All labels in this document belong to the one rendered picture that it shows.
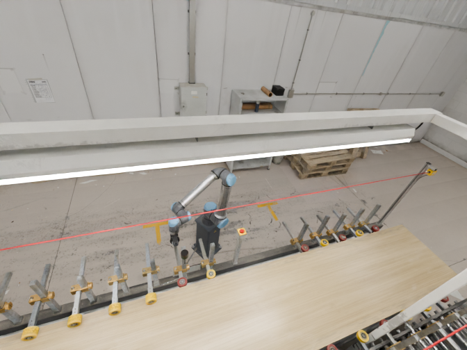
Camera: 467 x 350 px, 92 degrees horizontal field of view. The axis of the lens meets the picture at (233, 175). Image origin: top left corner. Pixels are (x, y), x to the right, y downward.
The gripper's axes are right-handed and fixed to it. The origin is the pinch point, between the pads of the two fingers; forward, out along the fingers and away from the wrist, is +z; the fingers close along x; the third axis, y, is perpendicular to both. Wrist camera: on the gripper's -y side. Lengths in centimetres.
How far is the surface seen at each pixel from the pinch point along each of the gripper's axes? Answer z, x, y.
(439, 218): 82, -488, -12
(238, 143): -157, -21, -60
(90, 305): 12, 73, -31
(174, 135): -162, 3, -60
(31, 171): -154, 45, -63
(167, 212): 86, -1, 117
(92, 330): -9, 64, -58
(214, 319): -9, -19, -76
